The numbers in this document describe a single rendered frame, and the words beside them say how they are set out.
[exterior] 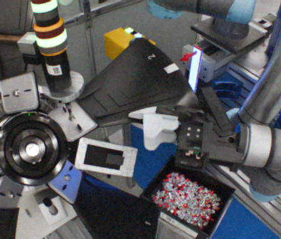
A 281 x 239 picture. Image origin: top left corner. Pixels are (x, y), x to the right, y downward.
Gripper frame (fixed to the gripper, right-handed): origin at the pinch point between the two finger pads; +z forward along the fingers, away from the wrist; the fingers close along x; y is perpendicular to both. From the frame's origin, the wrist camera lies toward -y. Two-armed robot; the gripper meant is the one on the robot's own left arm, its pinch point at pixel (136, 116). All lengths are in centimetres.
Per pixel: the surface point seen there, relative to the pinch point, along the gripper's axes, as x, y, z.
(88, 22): 30, -69, 42
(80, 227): 109, 5, 37
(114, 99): -1.4, -2.0, 4.9
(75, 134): -1.6, 7.2, 9.4
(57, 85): -11.1, 4.5, 11.2
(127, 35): 14.8, -42.4, 14.4
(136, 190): 121, -29, 14
